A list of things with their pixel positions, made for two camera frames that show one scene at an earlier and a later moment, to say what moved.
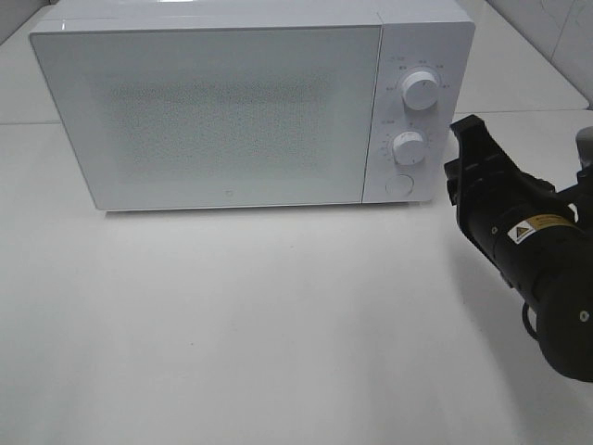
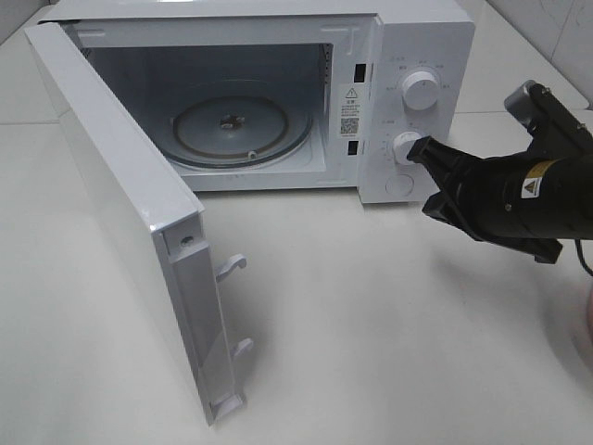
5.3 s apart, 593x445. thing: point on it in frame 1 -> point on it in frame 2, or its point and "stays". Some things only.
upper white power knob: x=420 y=90 stays
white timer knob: x=409 y=147 stays
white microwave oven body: x=244 y=104 stays
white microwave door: x=205 y=118 -> x=157 y=222
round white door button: x=399 y=184 stays
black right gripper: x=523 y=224 -> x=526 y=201
